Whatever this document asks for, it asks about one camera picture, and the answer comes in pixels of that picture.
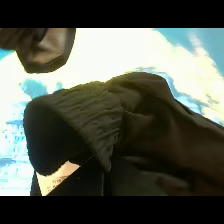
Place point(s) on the black trousers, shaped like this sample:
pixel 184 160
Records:
pixel 150 116

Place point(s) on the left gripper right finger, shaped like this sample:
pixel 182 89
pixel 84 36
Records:
pixel 126 180

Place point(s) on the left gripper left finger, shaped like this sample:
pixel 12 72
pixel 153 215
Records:
pixel 86 180

